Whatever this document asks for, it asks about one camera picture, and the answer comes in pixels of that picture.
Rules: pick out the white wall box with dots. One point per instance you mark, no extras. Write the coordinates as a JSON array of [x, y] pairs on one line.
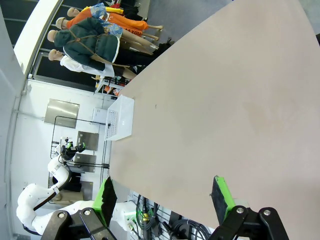
[[100, 115]]

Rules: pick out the mannequin in dark green jacket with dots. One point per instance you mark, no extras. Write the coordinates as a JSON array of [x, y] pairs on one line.
[[82, 42]]

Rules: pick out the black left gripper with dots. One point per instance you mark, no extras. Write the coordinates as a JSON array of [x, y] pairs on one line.
[[68, 153]]

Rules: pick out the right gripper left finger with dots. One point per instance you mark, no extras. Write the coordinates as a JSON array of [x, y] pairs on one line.
[[107, 200]]

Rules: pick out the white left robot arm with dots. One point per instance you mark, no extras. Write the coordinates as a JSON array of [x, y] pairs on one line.
[[27, 202]]

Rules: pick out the mannequin in blue patterned shirt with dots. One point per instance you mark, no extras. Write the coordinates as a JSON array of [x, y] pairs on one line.
[[112, 30]]

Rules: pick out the mannequin in orange hoodie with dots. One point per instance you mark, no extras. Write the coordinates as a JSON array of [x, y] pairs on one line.
[[130, 25]]

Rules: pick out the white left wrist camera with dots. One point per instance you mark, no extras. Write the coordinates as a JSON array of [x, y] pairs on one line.
[[65, 140]]

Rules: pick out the white shoe rack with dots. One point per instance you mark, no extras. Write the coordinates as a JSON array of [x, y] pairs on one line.
[[103, 82]]

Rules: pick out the white perforated plastic basket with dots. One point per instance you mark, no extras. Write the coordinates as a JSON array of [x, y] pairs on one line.
[[125, 117]]

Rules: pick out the black metal clothes rack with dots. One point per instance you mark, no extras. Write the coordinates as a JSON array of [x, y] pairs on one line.
[[95, 165]]

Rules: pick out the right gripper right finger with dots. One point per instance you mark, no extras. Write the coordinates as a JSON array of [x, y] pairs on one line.
[[220, 200]]

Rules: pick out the stainless steel wall plate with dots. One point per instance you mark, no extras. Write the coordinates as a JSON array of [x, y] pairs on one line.
[[86, 158], [87, 190], [87, 141], [62, 112]]

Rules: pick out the mannequin in white shirt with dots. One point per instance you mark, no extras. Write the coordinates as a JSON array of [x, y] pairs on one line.
[[75, 66]]

